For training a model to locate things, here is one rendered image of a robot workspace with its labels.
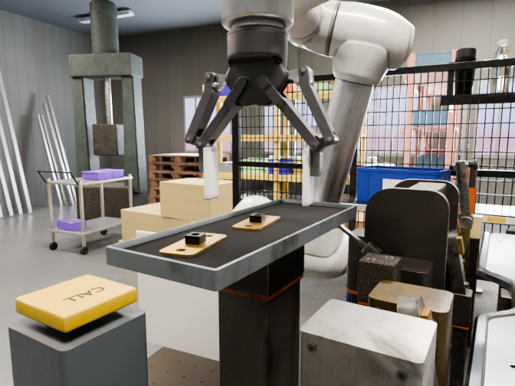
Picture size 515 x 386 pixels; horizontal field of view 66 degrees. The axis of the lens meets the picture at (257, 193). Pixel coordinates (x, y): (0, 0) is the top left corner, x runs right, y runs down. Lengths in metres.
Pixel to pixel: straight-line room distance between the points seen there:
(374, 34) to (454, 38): 6.32
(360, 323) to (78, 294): 0.23
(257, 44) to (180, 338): 0.86
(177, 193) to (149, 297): 2.67
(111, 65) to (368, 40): 5.42
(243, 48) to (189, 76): 8.26
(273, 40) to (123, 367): 0.37
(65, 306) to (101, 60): 6.07
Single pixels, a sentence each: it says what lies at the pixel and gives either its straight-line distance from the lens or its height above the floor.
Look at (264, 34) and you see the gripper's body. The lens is 0.49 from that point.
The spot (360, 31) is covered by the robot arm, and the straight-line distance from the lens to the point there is 1.02.
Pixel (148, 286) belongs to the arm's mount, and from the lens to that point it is 1.16.
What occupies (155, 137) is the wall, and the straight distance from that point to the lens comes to 9.22.
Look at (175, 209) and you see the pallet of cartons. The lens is 3.83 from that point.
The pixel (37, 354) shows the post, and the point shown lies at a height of 1.13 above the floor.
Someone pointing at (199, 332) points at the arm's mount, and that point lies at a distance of 1.11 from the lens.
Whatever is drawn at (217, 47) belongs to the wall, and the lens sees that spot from 8.48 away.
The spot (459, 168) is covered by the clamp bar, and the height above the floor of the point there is 1.20.
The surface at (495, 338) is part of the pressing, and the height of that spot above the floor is 1.00.
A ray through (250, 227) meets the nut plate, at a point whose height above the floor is 1.16.
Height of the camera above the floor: 1.27
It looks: 8 degrees down
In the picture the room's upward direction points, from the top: straight up
